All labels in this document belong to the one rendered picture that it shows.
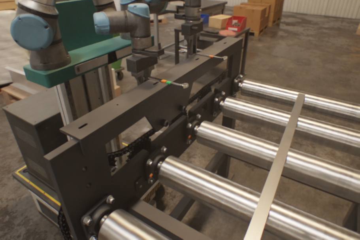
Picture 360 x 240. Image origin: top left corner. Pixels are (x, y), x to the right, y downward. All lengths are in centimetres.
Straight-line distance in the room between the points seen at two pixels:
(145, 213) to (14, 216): 143
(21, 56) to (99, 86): 272
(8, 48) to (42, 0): 322
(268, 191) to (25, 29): 90
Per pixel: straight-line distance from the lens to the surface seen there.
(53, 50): 105
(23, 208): 228
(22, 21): 88
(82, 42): 130
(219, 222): 192
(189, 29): 118
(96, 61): 115
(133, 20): 91
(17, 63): 415
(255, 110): 134
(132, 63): 93
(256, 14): 660
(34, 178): 197
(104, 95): 152
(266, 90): 160
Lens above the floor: 156
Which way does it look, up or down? 29 degrees down
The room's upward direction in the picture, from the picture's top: straight up
